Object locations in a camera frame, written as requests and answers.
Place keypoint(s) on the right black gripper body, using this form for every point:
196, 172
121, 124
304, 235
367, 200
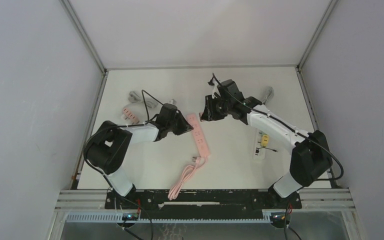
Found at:
216, 108

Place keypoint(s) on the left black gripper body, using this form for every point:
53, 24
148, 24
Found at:
178, 126

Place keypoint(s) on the pink power strip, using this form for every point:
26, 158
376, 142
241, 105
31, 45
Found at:
198, 135

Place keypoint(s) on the white power strip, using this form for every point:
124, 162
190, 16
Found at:
258, 152
129, 115

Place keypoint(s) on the yellow plug adapter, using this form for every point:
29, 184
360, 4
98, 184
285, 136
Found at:
264, 140

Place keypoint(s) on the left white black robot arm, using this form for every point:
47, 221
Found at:
106, 149

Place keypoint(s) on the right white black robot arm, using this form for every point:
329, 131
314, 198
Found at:
309, 151

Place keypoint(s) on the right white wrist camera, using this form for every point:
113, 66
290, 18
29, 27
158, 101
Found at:
215, 92

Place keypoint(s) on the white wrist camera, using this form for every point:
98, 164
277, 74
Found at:
215, 92
173, 102

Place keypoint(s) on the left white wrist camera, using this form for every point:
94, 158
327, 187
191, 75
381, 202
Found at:
173, 102

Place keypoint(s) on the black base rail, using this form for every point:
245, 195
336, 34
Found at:
210, 203

